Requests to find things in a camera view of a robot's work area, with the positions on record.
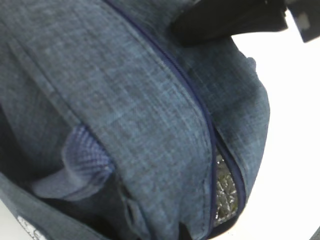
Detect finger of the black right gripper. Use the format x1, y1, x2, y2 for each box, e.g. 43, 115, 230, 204
170, 0, 288, 46

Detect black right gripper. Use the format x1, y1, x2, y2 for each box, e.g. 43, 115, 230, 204
283, 0, 320, 43

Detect dark blue lunch bag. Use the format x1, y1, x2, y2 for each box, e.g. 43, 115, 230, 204
0, 0, 270, 240

